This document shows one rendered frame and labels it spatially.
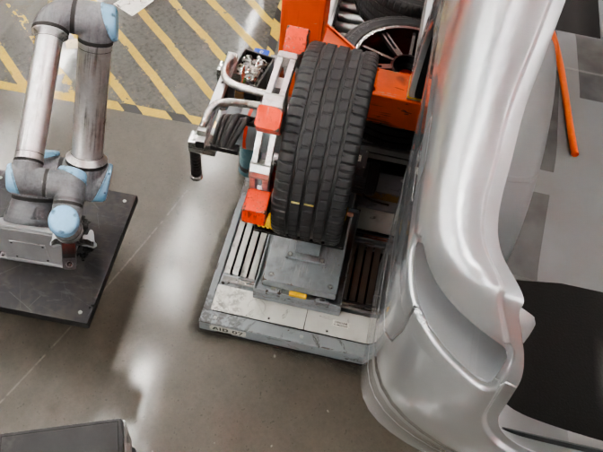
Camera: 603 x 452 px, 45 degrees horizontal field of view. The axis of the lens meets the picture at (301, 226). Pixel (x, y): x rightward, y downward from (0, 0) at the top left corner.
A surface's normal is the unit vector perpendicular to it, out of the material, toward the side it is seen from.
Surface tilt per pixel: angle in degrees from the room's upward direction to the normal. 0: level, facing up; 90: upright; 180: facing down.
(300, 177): 61
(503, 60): 23
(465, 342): 14
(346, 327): 0
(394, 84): 0
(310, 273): 0
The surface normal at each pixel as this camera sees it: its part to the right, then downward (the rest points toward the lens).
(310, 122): -0.04, -0.06
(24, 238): -0.13, 0.81
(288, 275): 0.08, -0.57
